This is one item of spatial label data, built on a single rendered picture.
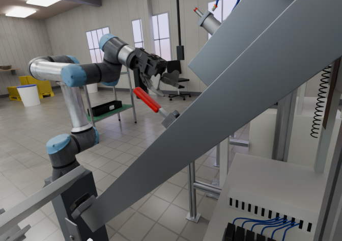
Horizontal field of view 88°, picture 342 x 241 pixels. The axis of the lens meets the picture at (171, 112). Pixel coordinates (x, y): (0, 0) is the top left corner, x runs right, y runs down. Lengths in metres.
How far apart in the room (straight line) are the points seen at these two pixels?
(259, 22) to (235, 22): 0.03
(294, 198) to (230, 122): 0.65
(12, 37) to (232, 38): 10.51
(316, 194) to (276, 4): 0.76
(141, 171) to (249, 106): 0.22
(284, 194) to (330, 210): 0.62
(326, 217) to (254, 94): 0.14
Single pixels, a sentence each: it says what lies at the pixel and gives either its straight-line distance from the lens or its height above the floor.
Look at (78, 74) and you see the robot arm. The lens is 0.67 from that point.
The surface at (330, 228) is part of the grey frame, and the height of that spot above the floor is 0.99.
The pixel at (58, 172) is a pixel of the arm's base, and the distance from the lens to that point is 1.13.
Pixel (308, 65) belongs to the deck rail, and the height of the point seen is 1.13.
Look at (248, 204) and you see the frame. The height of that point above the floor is 0.66.
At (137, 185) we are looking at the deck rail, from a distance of 0.37.
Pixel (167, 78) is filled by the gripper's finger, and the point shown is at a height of 1.07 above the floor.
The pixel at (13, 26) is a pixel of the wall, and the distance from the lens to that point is 10.76.
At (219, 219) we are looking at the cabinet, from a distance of 0.70.
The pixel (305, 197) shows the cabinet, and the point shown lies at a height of 0.62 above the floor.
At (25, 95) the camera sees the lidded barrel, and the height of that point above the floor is 0.34.
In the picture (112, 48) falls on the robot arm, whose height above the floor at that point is 1.19.
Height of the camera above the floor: 1.15
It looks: 18 degrees down
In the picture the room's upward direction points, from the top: 4 degrees counter-clockwise
